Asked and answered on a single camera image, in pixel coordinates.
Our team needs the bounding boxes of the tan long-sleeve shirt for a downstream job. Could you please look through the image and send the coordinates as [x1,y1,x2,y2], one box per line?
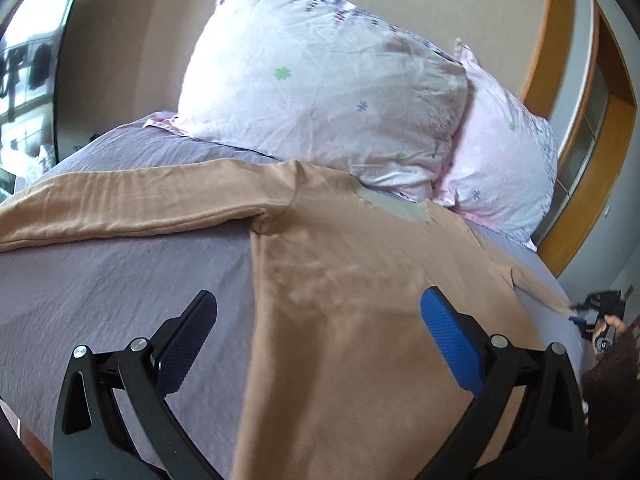
[0,158,576,480]

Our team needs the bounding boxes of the dark patterned sleeve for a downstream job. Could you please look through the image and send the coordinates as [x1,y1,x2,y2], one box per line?
[582,318,639,465]

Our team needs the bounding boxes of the purple bed sheet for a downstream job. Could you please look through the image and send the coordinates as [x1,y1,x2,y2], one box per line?
[0,112,586,480]

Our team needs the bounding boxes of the pink floral pillow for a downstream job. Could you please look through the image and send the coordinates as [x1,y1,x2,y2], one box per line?
[433,41,558,248]

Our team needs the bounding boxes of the large white floral pillow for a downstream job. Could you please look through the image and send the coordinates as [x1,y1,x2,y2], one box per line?
[172,0,468,202]

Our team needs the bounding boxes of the wooden door frame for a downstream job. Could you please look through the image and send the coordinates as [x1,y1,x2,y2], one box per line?
[520,0,639,276]

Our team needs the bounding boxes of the window with dark frame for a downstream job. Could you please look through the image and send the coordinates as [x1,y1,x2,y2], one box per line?
[1,0,75,200]

